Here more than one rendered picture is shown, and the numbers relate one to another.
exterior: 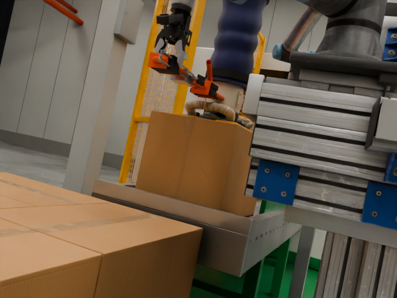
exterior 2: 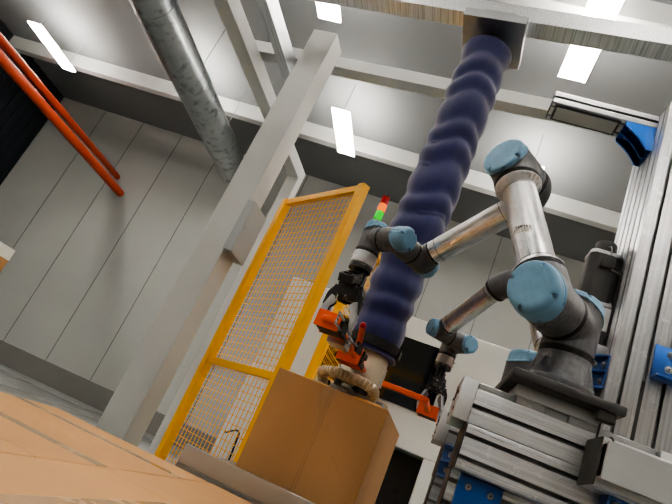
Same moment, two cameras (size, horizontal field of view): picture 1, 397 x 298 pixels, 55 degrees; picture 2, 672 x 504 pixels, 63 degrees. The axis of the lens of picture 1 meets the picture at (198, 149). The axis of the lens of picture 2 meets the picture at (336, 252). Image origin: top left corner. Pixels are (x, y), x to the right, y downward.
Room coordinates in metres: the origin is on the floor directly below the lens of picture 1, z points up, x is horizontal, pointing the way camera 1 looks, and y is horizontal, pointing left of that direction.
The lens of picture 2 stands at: (-0.28, 0.36, 0.71)
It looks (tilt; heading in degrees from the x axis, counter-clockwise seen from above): 20 degrees up; 356
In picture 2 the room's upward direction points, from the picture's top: 24 degrees clockwise
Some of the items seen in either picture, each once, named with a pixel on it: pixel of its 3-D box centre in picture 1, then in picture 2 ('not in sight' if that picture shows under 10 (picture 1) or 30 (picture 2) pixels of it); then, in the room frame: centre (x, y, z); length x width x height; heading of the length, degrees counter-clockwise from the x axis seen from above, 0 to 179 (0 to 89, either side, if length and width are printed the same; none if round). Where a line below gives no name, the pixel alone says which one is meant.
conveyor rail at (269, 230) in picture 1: (289, 222); not in sight; (2.47, -0.67, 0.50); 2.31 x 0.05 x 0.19; 157
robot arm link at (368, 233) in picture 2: not in sight; (373, 239); (1.30, 0.16, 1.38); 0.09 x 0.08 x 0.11; 32
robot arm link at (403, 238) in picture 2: not in sight; (399, 242); (1.23, 0.09, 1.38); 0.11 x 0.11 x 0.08; 32
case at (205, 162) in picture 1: (207, 167); (324, 455); (1.85, -0.06, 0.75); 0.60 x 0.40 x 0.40; 157
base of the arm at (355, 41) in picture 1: (348, 50); (560, 374); (0.84, -0.28, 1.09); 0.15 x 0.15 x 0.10
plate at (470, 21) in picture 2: not in sight; (492, 39); (1.84, -0.07, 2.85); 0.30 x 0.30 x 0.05; 67
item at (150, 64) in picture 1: (163, 64); (330, 324); (1.29, 0.17, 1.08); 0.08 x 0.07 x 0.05; 156
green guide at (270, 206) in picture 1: (290, 203); not in sight; (2.82, -0.75, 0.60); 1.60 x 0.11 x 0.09; 157
